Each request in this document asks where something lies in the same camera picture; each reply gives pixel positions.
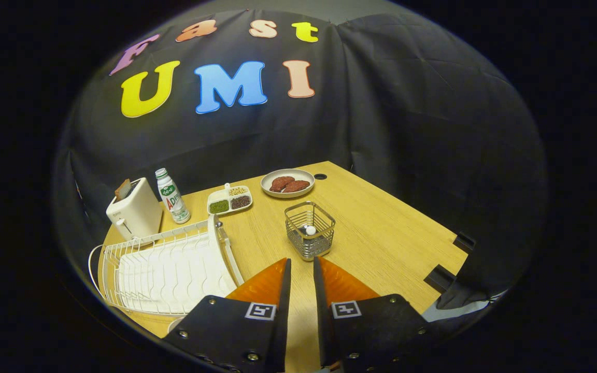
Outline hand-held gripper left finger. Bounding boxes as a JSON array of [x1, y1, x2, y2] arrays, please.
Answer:
[[163, 257, 292, 373]]

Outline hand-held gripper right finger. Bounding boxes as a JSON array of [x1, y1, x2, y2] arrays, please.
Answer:
[[312, 255, 436, 373]]

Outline metal wire basket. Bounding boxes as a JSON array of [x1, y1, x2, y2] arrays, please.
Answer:
[[284, 201, 336, 261]]

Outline white wire dish rack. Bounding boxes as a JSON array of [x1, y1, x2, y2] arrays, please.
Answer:
[[88, 214, 245, 317]]

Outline beige plate with patties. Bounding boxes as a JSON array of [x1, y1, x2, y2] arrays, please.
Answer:
[[260, 168, 316, 199]]

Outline white divided bean tray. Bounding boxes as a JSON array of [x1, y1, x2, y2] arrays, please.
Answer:
[[207, 183, 253, 216]]

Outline white bottle green label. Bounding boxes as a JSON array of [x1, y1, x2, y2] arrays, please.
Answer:
[[155, 167, 191, 224]]

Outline white toaster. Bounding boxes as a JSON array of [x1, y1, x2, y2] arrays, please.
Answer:
[[106, 177, 164, 244]]

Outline black backdrop cloth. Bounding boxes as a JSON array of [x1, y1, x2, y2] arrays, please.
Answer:
[[52, 8, 548, 332]]

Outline black table edge bracket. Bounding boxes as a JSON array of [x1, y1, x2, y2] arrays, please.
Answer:
[[424, 264, 457, 293], [452, 232, 477, 254]]

